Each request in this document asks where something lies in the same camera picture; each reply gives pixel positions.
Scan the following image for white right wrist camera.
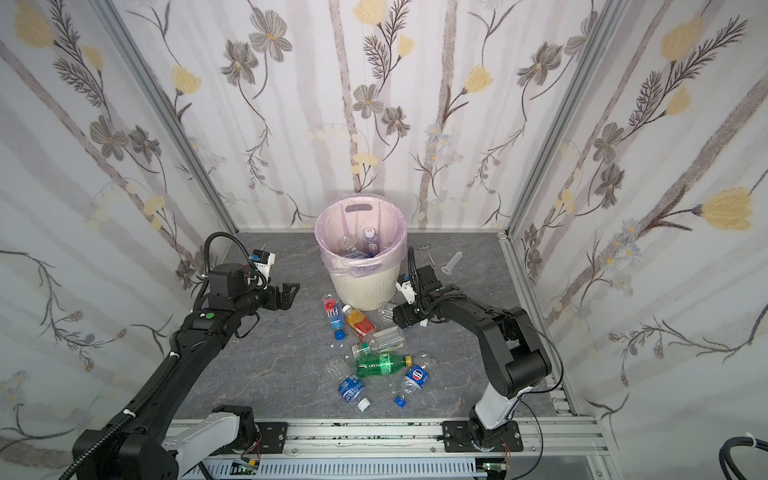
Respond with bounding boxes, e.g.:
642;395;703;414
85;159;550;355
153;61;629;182
396;273;416;305

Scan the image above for white ribbed waste bin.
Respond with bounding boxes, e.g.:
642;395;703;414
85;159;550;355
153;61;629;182
330;266;400;311

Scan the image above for clear bottle blue round logo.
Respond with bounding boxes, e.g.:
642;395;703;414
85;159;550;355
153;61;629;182
394;353;434;409

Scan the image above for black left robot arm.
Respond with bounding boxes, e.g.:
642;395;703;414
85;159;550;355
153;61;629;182
61;233;300;479

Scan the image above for clear square bottle centre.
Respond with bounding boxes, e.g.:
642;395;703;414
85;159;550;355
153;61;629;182
351;326;405;359

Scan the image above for clear bottle purple label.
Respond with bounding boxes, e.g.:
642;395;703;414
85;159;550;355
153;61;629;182
363;227;380;257

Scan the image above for clear bottle blue label front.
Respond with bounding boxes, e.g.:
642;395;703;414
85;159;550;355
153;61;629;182
324;356;371;412

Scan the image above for black cable far right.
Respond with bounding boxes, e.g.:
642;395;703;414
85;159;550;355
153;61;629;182
718;434;768;480

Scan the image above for steel surgical forceps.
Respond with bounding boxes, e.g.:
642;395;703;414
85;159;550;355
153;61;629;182
418;242;436;266

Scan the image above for orange drink bottle red label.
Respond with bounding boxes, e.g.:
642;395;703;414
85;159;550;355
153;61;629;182
342;305;376;339

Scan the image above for pink plastic bin liner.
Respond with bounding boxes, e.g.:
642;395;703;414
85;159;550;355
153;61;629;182
314;194;407;277

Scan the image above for green bottle yellow cap centre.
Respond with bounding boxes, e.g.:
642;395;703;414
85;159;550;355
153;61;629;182
356;352;413;378

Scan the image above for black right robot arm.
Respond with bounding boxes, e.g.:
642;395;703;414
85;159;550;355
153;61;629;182
393;247;564;453

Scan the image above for clear bottle light blue label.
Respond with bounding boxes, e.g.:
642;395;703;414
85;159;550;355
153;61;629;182
338;235;370;259

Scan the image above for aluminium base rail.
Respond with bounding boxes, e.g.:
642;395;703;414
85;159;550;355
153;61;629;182
173;416;613;480

